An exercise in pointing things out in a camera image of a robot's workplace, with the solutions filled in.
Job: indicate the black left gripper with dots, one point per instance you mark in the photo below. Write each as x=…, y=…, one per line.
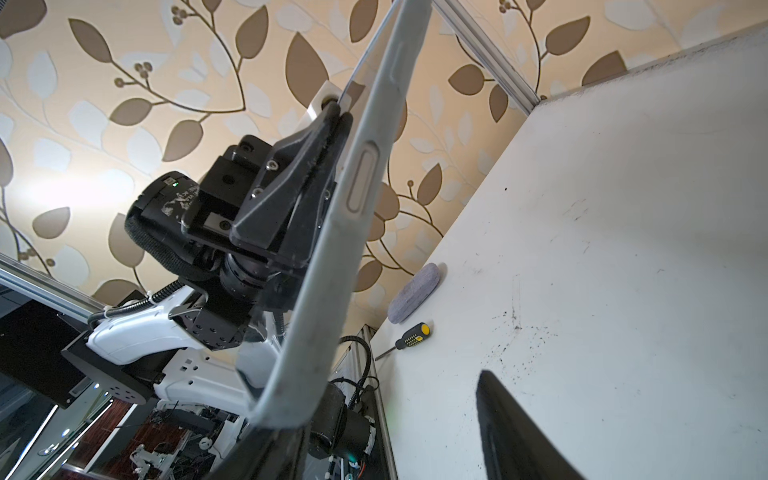
x=264, y=201

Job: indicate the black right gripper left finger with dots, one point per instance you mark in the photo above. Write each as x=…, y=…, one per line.
x=266, y=454

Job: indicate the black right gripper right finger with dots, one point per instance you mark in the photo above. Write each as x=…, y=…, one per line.
x=513, y=445

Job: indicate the black phone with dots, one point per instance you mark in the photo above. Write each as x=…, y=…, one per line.
x=298, y=379

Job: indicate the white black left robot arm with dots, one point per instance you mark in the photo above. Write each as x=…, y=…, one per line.
x=213, y=336

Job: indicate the grey fabric pouch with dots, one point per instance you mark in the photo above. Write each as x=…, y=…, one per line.
x=414, y=293

